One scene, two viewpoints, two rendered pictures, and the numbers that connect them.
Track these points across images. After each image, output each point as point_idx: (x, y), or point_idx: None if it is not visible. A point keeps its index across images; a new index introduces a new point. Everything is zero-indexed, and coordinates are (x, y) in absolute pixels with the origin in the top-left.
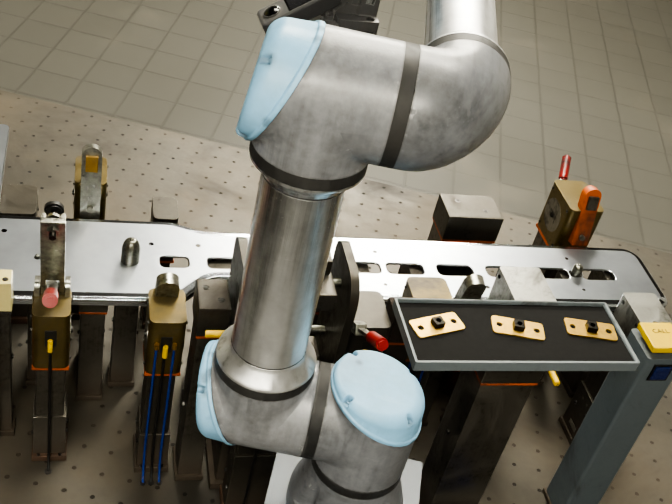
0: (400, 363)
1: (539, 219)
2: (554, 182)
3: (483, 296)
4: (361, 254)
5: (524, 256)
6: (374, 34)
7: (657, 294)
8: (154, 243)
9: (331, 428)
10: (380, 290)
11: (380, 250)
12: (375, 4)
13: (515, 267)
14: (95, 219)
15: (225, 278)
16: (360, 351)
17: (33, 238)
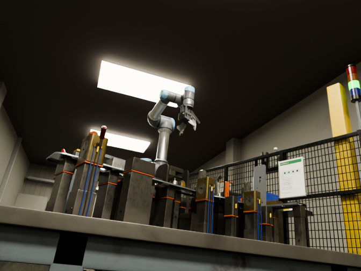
0: (143, 158)
1: (103, 162)
2: (108, 140)
3: (123, 178)
4: (167, 184)
5: (111, 168)
6: (178, 115)
7: (51, 157)
8: (219, 198)
9: None
10: (155, 186)
11: (163, 182)
12: (181, 110)
13: (121, 159)
14: (239, 201)
15: (195, 195)
16: (149, 158)
17: (242, 205)
